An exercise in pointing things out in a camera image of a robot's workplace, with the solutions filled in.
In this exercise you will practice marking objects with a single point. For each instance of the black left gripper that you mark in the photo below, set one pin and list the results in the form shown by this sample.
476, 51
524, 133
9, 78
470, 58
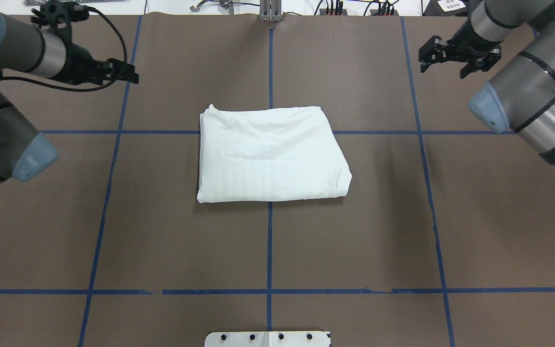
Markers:
77, 66

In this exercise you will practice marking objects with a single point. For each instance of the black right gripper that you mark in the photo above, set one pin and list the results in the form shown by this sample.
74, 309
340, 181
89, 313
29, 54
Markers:
467, 46

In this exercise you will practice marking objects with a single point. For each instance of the white long-sleeve printed shirt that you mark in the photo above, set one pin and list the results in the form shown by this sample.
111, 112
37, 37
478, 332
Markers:
273, 155

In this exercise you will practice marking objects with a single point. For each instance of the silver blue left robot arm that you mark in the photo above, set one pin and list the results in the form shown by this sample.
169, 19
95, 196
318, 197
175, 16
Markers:
42, 52

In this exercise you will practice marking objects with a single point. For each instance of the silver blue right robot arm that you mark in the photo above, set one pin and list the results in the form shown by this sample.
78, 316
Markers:
521, 96

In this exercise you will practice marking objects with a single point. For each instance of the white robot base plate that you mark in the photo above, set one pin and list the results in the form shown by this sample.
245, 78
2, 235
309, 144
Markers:
284, 338

